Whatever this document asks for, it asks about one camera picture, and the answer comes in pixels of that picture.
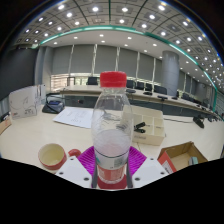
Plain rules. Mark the white printed paper sheet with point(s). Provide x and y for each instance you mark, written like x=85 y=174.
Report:
x=75 y=116

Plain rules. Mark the cream compartment organizer box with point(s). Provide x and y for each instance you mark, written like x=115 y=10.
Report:
x=151 y=133

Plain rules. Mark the row of black office chairs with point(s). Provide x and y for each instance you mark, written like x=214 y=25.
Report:
x=160 y=89

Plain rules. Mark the black laptop bag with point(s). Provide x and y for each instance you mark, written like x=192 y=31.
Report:
x=53 y=107

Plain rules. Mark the grey-green whiteboard eraser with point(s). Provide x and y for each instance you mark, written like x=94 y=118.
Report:
x=193 y=161

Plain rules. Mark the black desk microphone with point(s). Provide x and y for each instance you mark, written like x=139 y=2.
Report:
x=198 y=122

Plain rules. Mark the group of ceiling lights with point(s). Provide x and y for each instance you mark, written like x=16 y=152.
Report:
x=125 y=9

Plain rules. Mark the red and cream patterned mug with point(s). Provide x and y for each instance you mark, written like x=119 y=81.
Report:
x=51 y=156

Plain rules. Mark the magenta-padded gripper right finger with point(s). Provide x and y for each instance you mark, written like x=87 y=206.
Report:
x=150 y=168

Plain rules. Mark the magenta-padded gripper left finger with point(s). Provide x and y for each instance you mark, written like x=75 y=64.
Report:
x=75 y=170

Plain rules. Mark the black clip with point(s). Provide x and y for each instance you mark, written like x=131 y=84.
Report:
x=140 y=127

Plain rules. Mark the open brown cardboard box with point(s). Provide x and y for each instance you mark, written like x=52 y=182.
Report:
x=181 y=155

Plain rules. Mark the clear red-capped drink bottle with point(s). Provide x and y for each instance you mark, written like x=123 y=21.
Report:
x=112 y=133

